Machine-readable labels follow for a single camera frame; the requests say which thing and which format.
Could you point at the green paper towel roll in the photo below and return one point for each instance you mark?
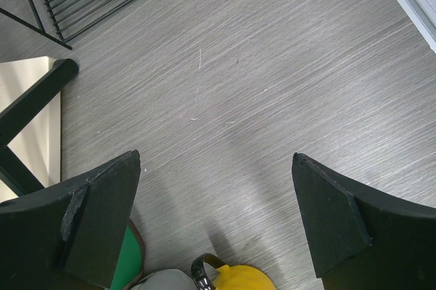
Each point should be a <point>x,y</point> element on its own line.
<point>130,266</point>

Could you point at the yellow enamel mug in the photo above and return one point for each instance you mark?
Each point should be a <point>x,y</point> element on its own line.
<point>229,276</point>

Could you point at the cream checkered three-tier shelf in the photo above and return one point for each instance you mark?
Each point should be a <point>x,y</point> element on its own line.
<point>31,123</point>

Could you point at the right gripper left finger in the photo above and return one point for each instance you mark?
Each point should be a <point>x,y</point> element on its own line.
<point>69,235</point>

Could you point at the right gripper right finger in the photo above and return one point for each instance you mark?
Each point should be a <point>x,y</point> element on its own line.
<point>360,237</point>

